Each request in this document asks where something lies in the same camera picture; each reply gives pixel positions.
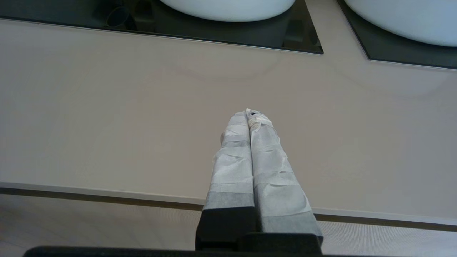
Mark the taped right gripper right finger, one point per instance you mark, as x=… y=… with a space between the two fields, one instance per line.
x=275 y=185

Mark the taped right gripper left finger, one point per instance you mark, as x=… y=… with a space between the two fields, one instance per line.
x=232 y=171

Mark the black glass induction cooktop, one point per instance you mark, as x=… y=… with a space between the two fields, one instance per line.
x=382 y=53
x=71 y=21

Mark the white cooking pot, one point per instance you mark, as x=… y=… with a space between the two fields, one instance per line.
x=228 y=10
x=410 y=21

